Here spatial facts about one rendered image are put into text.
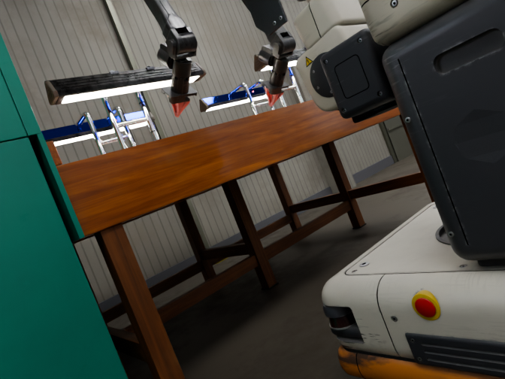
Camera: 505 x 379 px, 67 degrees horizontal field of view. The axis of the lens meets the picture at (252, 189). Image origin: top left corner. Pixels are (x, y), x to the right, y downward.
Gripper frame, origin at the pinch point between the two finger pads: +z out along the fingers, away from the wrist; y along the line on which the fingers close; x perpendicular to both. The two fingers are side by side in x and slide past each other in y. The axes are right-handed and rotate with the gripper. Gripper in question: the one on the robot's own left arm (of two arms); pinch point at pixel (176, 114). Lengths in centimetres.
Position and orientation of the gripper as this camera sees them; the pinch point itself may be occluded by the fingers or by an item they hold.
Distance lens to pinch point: 136.1
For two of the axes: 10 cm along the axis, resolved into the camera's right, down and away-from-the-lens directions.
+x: 6.6, 5.8, -4.8
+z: -2.2, 7.5, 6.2
